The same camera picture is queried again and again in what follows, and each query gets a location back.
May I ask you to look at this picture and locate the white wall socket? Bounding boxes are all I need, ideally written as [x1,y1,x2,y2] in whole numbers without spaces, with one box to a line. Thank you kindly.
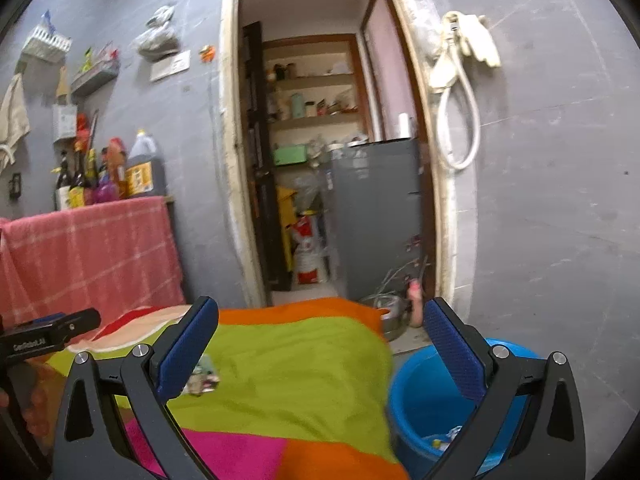
[150,50,192,82]

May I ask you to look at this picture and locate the white hanging towel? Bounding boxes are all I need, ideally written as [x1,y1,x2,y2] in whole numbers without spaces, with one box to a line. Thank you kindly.
[0,72,31,171]

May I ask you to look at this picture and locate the clear hanging plastic bag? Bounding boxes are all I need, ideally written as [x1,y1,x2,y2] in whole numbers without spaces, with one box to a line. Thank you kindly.
[417,7,446,61]

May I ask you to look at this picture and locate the grey wall shelf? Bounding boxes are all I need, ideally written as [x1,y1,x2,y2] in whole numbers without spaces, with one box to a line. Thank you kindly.
[70,62,121,97]

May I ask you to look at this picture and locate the white rectangular wall basket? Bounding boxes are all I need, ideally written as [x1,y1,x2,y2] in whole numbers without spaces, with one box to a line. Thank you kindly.
[52,104,78,142]

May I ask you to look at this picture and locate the white rubber gloves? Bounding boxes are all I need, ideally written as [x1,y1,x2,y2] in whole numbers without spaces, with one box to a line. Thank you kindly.
[460,12,502,68]

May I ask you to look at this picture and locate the blue plastic bucket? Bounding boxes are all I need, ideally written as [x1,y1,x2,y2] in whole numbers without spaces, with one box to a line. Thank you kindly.
[387,338,543,477]

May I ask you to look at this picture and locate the metal pot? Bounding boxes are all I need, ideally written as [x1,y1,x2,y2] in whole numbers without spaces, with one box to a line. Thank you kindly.
[360,294,405,342]

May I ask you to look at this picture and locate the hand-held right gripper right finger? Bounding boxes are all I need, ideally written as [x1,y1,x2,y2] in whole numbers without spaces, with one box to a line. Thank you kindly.
[423,297,587,480]

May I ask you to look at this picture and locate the dark wooden door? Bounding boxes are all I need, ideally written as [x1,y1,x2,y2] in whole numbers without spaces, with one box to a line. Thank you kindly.
[241,21,293,292]

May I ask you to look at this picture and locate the clear bag of dried goods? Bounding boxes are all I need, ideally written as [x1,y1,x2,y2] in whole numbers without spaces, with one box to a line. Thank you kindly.
[136,5,180,62]

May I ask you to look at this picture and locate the person's left hand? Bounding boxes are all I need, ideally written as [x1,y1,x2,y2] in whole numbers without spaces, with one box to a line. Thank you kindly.
[22,382,49,428]

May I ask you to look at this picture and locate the wooden shelf unit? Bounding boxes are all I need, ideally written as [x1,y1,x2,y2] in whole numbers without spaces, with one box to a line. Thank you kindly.
[262,34,373,141]

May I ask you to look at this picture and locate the white shower hose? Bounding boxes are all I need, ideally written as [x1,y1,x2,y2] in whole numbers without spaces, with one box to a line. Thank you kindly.
[429,11,482,171]

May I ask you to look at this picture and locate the red and white bag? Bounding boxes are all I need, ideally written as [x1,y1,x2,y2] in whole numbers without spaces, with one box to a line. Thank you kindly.
[291,210,331,286]

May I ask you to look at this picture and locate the green box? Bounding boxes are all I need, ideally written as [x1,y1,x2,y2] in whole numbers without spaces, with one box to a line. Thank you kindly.
[273,144,309,167]

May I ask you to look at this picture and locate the yellow bag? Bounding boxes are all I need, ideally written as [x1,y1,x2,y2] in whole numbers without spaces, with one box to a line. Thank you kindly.
[276,185,296,271]

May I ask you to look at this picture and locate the large oil jug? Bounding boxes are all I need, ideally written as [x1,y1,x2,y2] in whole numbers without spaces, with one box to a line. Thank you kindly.
[125,130,166,198]

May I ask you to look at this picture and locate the wooden door frame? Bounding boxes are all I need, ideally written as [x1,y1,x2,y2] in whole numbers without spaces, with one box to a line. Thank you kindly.
[220,0,458,308]

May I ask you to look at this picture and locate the dark glass bottle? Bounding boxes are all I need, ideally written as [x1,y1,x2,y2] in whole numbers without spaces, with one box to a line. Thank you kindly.
[55,150,73,211]

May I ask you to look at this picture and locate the colourful striped blanket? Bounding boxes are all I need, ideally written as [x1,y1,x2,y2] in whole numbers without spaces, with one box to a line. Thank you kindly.
[30,297,411,480]

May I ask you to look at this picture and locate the green and white wrapper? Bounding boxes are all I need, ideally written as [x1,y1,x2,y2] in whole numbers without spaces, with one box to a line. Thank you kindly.
[182,355,221,396]

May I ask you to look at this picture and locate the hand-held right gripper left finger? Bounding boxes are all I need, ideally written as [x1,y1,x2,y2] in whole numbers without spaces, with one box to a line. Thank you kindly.
[52,296,219,480]

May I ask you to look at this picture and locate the red hanging bag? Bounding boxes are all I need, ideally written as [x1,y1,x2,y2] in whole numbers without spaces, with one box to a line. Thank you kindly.
[75,114,93,153]

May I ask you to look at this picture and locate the grey washing machine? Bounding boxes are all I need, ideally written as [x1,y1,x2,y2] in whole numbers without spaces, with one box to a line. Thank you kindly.
[320,137,435,303]

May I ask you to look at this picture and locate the row of seasoning packets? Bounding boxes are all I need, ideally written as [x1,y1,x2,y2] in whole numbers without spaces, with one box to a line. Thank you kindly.
[77,46,121,73]

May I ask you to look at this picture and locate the white slotted wall basket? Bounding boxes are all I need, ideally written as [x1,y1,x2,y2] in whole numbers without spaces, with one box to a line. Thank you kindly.
[22,10,72,58]

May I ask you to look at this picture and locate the pink bottle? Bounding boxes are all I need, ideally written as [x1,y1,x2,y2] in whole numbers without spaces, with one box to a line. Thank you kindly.
[409,280,426,326]

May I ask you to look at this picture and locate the pink plaid cloth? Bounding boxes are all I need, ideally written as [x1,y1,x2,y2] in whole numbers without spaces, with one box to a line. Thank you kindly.
[0,196,187,331]

